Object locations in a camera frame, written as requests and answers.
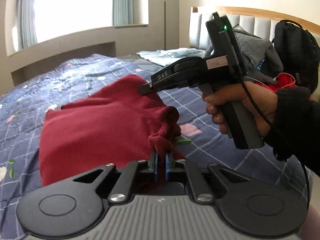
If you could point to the light blue patterned cloth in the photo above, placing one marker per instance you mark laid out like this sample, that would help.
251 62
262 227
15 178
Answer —
167 57

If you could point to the black backpack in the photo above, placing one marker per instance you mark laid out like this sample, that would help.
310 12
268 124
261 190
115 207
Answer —
298 51

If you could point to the grey jacket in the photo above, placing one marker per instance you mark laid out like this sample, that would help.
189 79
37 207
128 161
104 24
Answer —
260 57

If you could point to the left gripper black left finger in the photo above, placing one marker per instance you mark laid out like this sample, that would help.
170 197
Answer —
120 184

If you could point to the dark red small garment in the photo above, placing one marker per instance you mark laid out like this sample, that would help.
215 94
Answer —
114 125

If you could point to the light blue curtain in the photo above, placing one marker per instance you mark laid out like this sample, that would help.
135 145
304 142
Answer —
122 12
26 24

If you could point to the right hand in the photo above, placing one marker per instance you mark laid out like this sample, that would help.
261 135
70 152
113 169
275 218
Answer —
265 99

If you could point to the right light blue curtain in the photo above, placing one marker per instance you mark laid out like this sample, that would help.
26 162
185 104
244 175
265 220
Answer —
122 12

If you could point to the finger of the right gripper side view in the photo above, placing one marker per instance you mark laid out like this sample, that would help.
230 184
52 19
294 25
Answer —
148 88

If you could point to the left light blue curtain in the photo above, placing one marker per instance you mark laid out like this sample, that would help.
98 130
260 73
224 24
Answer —
26 24

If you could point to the beige window bench cabinet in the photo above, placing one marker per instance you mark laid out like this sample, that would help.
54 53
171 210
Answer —
126 39

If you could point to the right forearm black sleeve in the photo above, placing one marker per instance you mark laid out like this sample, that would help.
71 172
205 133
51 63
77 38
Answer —
295 129

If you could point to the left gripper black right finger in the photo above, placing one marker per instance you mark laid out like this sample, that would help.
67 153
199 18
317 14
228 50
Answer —
203 185

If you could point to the bright red cloth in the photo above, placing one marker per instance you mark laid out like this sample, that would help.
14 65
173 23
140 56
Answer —
283 81

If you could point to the grey padded headboard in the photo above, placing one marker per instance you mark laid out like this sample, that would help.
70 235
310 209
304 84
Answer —
258 22

